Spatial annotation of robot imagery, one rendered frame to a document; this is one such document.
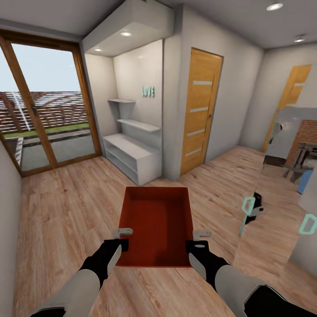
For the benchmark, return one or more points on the storage box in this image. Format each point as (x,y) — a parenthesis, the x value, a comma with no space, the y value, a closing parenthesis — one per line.
(161,220)

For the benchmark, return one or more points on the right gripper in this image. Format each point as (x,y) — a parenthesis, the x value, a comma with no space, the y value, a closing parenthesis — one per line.
(190,243)

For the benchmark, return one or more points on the door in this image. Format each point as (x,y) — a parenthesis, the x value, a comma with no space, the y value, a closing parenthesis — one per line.
(293,88)
(202,86)
(46,116)

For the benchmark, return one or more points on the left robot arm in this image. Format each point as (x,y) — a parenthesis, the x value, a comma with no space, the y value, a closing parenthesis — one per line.
(76,297)

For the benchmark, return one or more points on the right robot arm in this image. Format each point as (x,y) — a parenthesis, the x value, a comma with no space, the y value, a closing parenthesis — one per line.
(246,296)

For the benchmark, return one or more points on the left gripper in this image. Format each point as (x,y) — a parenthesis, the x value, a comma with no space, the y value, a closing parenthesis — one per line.
(124,244)

